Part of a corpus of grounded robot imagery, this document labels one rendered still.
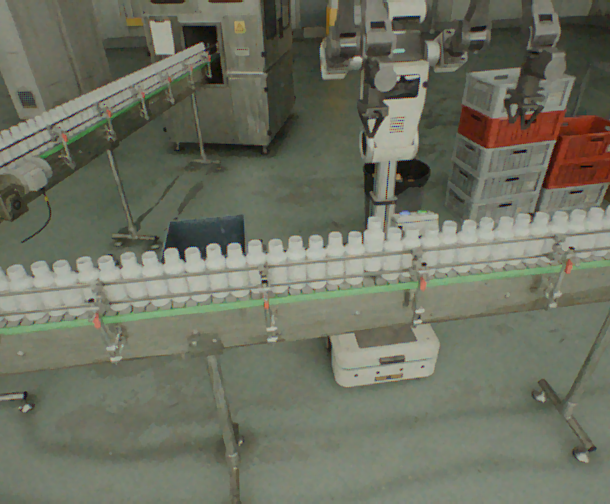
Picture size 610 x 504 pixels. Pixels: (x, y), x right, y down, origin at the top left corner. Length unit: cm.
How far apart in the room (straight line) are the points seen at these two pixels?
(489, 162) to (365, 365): 193
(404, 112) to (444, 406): 140
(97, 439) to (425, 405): 157
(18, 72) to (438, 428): 644
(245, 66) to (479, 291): 376
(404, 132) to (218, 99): 338
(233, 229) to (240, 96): 312
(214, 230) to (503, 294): 114
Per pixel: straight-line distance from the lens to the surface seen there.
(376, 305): 136
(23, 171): 247
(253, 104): 483
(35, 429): 257
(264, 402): 228
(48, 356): 150
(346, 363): 213
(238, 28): 472
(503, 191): 371
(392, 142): 179
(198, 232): 187
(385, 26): 123
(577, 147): 403
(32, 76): 696
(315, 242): 121
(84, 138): 300
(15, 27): 688
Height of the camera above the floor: 182
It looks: 34 degrees down
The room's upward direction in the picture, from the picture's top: 2 degrees counter-clockwise
